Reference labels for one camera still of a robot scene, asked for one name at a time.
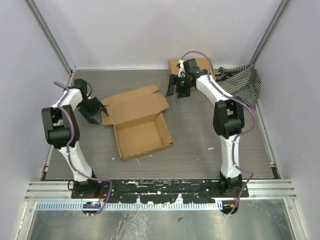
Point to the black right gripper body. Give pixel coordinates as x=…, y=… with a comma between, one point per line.
x=182, y=83

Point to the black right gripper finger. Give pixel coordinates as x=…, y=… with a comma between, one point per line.
x=171, y=85
x=183, y=94

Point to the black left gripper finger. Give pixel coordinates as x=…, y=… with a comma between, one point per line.
x=89, y=119
x=103, y=109

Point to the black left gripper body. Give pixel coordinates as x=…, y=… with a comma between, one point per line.
x=92, y=107

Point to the brown cardboard box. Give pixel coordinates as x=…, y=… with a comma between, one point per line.
x=138, y=122
x=202, y=63

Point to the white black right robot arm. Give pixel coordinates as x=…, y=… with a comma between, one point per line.
x=228, y=117

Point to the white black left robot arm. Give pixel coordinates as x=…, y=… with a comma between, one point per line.
x=61, y=131

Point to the folded brown cardboard box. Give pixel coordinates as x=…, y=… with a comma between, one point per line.
x=202, y=63

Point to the striped black white cloth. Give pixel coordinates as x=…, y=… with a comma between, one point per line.
x=242, y=81

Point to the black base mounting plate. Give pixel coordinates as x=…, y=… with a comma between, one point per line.
x=156, y=191

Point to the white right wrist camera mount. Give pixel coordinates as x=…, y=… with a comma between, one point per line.
x=181, y=69

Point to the aluminium front frame rail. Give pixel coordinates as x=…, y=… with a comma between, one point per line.
x=255, y=189

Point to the slotted grey cable duct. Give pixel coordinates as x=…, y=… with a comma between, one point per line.
x=138, y=206

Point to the left aluminium corner post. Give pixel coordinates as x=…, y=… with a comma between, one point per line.
x=47, y=25

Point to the aluminium corner post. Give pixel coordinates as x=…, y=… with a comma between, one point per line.
x=47, y=25
x=278, y=14

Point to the right aluminium corner post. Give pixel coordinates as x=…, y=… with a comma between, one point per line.
x=278, y=14

